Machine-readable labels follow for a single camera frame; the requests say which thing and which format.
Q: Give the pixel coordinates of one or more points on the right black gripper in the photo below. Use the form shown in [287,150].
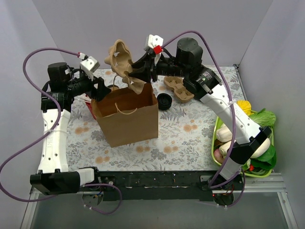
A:
[152,71]

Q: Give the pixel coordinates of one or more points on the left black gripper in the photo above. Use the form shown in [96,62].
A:
[96,86]

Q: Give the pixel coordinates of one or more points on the brown cardboard cup carrier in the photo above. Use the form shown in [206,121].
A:
[120,60]
[175,84]

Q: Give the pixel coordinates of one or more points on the brown paper bag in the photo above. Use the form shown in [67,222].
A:
[126,117]

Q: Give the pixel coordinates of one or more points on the stack of black lids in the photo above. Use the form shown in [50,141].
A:
[164,101]

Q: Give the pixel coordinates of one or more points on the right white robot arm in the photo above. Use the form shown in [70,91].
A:
[249,140]

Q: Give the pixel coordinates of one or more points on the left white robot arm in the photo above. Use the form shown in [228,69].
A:
[65,83]

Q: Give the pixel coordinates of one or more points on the red plastic cup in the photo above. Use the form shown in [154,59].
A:
[90,109]

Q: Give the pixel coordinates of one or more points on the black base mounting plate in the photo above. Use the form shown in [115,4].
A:
[155,185]

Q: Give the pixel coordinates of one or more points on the small white toy cabbage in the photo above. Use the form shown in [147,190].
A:
[224,135]

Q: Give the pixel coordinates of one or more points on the yellow toy napa cabbage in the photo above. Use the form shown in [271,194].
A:
[245,106]

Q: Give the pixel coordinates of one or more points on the purple toy onion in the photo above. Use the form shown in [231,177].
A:
[218,156]

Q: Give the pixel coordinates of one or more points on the green toy napa cabbage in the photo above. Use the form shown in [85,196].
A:
[264,118]

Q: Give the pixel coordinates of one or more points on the white toy radish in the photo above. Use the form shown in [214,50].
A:
[261,149]

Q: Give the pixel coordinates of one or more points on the green plastic basket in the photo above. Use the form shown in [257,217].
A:
[249,169]

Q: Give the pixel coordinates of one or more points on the dark green toy leafy vegetable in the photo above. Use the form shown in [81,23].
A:
[267,160]

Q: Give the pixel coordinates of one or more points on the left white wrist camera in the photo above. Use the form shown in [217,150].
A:
[89,66]

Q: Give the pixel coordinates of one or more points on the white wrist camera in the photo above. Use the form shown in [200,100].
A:
[153,45]
[89,66]

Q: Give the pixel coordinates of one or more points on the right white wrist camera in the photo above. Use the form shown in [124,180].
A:
[153,45]

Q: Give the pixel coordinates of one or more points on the aluminium frame rail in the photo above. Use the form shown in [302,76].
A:
[264,204]

